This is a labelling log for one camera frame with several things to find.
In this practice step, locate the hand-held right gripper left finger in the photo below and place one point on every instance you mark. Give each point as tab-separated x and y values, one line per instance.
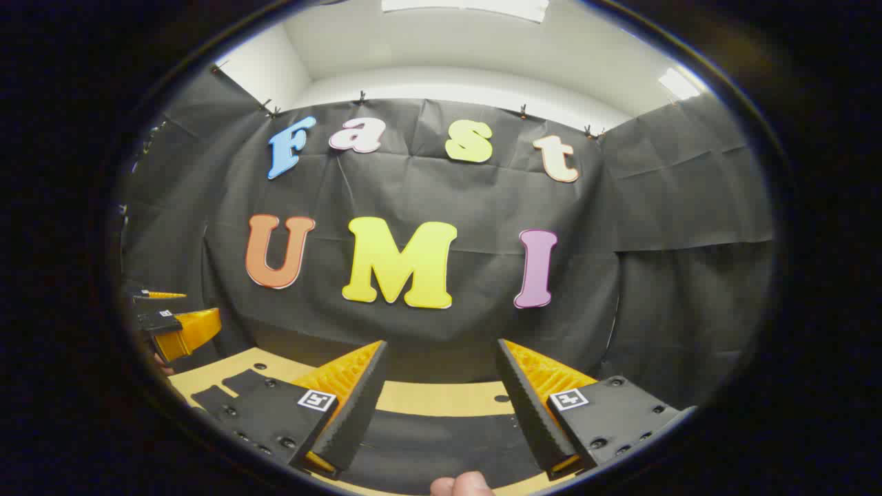
362	406

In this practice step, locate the row of black backdrop clips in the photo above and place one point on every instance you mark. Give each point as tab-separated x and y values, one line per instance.
362	97

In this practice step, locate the black backdrop cloth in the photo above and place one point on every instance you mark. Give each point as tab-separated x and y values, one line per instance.
482	207

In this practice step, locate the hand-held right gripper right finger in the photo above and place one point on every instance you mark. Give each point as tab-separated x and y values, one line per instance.
527	406

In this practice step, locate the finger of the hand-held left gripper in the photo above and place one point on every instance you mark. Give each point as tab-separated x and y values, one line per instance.
141	294
162	324

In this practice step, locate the white ceiling light panel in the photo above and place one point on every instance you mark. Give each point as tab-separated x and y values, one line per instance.
468	7
679	84

